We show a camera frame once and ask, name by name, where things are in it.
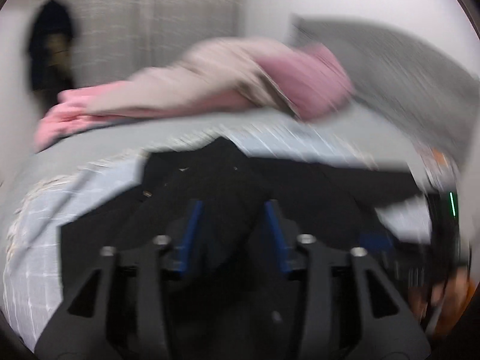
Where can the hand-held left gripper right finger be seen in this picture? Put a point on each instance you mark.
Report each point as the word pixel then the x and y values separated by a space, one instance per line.
pixel 279 236

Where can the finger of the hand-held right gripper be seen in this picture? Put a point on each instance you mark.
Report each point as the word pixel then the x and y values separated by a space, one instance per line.
pixel 375 240

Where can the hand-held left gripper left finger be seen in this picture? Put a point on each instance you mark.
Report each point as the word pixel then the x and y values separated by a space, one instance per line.
pixel 192 232

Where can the black garment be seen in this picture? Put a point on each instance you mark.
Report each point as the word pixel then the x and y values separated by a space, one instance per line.
pixel 225 180

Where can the dark hanging clothes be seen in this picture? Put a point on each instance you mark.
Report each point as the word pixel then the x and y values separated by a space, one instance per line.
pixel 48 45

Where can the person's right hand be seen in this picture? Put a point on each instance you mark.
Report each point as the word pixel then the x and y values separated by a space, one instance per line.
pixel 452 292

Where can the orange tube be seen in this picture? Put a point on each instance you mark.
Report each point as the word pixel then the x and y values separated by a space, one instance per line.
pixel 437 156

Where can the round bed with grey sheet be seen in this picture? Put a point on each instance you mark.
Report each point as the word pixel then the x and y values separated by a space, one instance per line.
pixel 168 127

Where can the beige duvet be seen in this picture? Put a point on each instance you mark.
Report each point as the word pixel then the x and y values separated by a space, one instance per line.
pixel 187 78

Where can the grey checked fringed blanket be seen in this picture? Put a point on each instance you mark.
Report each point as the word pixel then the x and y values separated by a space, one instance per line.
pixel 37 251

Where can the pink pillow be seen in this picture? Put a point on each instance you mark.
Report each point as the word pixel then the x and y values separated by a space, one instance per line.
pixel 315 78

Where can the grey quilted headboard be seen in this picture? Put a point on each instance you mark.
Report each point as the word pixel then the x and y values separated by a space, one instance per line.
pixel 393 67

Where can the pink blanket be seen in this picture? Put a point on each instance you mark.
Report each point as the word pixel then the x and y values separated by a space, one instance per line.
pixel 60 120

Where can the patterned grey curtain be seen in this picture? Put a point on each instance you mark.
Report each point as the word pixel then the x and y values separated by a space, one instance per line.
pixel 168 15

